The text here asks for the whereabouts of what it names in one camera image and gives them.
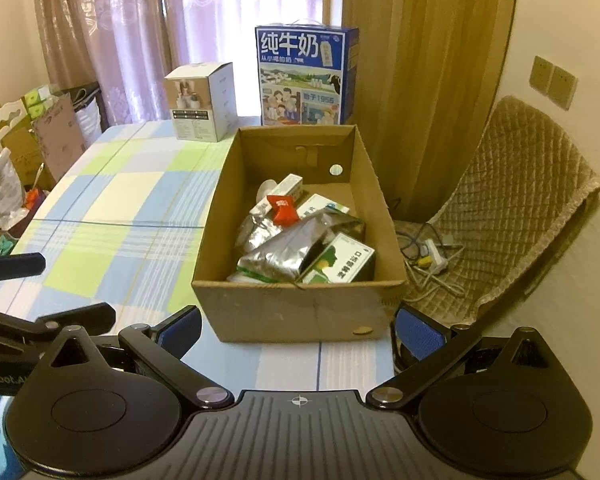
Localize red snack packet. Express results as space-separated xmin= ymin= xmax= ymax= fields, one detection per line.
xmin=267 ymin=194 xmax=301 ymax=226

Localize gold curtain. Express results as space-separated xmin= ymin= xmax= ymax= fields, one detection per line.
xmin=342 ymin=0 xmax=524 ymax=222

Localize brown cardboard box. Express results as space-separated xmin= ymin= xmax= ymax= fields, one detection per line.
xmin=191 ymin=124 xmax=409 ymax=345

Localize white power strip with cables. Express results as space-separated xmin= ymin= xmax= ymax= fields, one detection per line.
xmin=395 ymin=220 xmax=469 ymax=302

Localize brown cardboard carton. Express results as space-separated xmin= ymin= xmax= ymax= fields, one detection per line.
xmin=31 ymin=94 xmax=87 ymax=184

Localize chair with quilted cover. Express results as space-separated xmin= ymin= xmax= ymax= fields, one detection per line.
xmin=395 ymin=95 xmax=600 ymax=342

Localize blue milk carton case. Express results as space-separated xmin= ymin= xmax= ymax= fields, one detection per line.
xmin=254 ymin=24 xmax=361 ymax=127

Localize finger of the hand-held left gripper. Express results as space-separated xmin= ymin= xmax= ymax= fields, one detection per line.
xmin=0 ymin=252 xmax=47 ymax=282
xmin=0 ymin=302 xmax=117 ymax=357

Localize pink sheer curtain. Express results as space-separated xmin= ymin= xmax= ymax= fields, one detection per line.
xmin=32 ymin=0 xmax=346 ymax=129

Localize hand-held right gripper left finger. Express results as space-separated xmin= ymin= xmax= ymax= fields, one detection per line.
xmin=49 ymin=305 xmax=235 ymax=410

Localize checked cloth desktop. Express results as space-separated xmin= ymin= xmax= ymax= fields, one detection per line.
xmin=0 ymin=120 xmax=399 ymax=397

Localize white blue-green medicine box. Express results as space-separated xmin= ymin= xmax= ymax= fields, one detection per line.
xmin=300 ymin=194 xmax=351 ymax=219

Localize white bird print medicine box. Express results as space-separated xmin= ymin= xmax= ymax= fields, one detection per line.
xmin=250 ymin=174 xmax=305 ymax=217

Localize silver foil bag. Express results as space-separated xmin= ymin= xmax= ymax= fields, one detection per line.
xmin=236 ymin=210 xmax=366 ymax=284

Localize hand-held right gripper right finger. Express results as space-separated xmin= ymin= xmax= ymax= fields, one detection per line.
xmin=365 ymin=305 xmax=552 ymax=410

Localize white product box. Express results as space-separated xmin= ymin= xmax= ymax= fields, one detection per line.
xmin=164 ymin=61 xmax=239 ymax=144

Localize green tissue packets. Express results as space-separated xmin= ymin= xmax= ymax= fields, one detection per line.
xmin=22 ymin=85 xmax=56 ymax=111

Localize green medicine box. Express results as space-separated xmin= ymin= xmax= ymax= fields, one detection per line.
xmin=300 ymin=232 xmax=377 ymax=285

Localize white plastic bag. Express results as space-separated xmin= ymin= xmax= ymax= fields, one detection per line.
xmin=0 ymin=149 xmax=26 ymax=231

